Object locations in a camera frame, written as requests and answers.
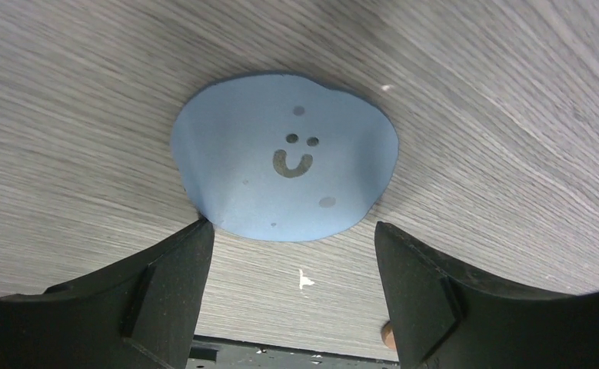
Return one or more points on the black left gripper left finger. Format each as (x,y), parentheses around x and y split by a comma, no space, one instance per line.
(139,312)

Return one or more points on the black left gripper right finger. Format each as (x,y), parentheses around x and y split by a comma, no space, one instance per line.
(446,313)

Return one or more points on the blue smiley foam coaster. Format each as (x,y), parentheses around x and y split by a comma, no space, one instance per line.
(281,157)

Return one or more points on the plain orange round coaster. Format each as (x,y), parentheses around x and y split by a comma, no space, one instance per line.
(387,336)

